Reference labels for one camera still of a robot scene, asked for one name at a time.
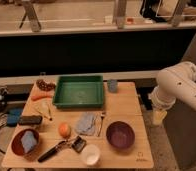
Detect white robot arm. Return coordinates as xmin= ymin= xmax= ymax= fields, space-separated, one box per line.
xmin=149 ymin=61 xmax=196 ymax=126

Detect purple bowl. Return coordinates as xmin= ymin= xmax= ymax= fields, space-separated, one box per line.
xmin=106 ymin=121 xmax=135 ymax=150

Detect blue sponge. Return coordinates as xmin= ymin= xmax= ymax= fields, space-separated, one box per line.
xmin=21 ymin=131 xmax=37 ymax=153

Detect red bowl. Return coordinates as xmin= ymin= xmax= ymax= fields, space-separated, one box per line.
xmin=11 ymin=129 xmax=40 ymax=156

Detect blue grey cup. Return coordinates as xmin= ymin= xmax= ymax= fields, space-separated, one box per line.
xmin=107 ymin=79 xmax=118 ymax=93

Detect green plastic tray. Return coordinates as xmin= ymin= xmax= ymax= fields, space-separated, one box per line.
xmin=52 ymin=75 xmax=105 ymax=109

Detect silver fork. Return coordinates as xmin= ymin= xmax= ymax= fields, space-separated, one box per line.
xmin=97 ymin=111 xmax=106 ymax=137

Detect light blue cloth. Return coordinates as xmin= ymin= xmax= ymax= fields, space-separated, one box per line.
xmin=75 ymin=112 xmax=96 ymax=136

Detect orange fruit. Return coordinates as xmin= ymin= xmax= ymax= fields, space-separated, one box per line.
xmin=58 ymin=123 xmax=71 ymax=138

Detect bunch of dark grapes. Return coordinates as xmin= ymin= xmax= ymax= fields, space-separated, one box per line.
xmin=36 ymin=79 xmax=56 ymax=91

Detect yellow banana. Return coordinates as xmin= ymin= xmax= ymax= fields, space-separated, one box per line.
xmin=35 ymin=101 xmax=52 ymax=121

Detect orange carrot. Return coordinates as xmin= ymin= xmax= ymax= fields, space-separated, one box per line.
xmin=31 ymin=95 xmax=52 ymax=101

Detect white cup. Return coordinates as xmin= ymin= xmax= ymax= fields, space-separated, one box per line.
xmin=81 ymin=144 xmax=100 ymax=166

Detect black rectangular block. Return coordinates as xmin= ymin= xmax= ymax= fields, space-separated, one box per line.
xmin=18 ymin=115 xmax=42 ymax=125

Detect blue box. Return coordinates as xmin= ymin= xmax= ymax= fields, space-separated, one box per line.
xmin=6 ymin=108 xmax=23 ymax=127

